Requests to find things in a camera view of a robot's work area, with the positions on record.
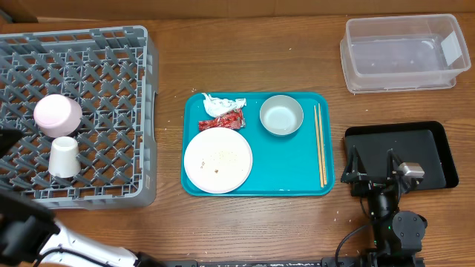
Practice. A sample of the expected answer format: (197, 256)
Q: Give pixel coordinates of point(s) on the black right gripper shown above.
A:
(372, 183)

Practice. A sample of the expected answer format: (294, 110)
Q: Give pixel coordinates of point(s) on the wooden chopstick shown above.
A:
(323, 164)
(317, 133)

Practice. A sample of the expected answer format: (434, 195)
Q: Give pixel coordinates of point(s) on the grey bowl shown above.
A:
(281, 115)

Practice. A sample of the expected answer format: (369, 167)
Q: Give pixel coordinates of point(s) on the cream white cup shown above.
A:
(62, 161)

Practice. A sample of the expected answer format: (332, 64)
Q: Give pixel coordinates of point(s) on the pink bowl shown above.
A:
(57, 115)

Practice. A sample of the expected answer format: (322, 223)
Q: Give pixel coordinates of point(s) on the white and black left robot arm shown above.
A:
(26, 230)

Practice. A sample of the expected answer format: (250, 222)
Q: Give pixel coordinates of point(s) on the black rectangular tray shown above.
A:
(424, 143)

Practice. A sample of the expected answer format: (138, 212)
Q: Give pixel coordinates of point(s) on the teal serving tray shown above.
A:
(284, 166)

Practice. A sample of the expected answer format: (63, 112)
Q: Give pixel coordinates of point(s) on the clear plastic bin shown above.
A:
(402, 53)

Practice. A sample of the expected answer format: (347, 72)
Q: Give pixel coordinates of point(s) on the red snack wrapper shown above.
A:
(232, 120)

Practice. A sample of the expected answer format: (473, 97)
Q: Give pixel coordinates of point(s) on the large white dirty plate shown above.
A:
(218, 160)

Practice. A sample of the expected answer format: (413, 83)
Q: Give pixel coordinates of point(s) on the crumpled white napkin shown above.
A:
(216, 107)

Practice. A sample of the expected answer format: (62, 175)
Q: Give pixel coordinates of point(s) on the grey plastic dish rack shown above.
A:
(112, 73)

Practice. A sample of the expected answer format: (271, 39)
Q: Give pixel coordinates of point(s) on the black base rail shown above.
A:
(324, 262)

